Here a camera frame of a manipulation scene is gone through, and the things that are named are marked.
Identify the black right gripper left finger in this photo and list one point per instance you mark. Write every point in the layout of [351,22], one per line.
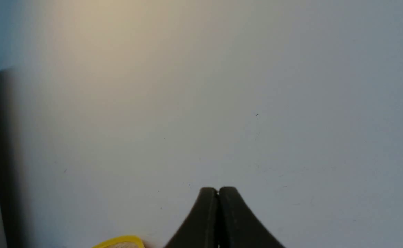
[198,229]

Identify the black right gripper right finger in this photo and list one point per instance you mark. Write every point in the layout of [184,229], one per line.
[239,227]

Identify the bamboo steamer lid yellow rim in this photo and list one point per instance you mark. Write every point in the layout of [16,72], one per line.
[126,241]

